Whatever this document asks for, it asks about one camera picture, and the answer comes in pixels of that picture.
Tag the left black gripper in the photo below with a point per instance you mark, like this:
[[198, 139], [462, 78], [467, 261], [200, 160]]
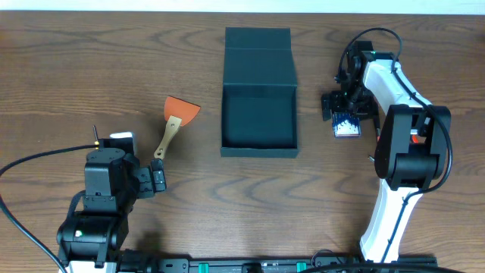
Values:
[[146, 182]]

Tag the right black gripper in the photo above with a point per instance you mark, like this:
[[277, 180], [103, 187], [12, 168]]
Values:
[[369, 109]]

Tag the blue precision screwdriver set case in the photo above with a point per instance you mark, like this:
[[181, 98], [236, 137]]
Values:
[[345, 126]]

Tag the orange scraper with tan handle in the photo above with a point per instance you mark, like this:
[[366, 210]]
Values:
[[177, 114]]

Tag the black red small hammer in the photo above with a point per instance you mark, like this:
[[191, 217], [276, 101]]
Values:
[[376, 121]]

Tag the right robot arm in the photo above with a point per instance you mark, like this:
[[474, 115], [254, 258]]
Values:
[[405, 169]]

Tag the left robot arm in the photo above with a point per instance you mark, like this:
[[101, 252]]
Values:
[[91, 237]]

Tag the black yellow screwdriver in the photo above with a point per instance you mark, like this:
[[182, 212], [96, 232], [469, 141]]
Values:
[[96, 135]]

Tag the dark green open box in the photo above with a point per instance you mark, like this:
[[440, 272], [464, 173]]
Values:
[[258, 107]]

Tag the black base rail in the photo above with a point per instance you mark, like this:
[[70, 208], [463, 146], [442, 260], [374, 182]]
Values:
[[134, 261]]

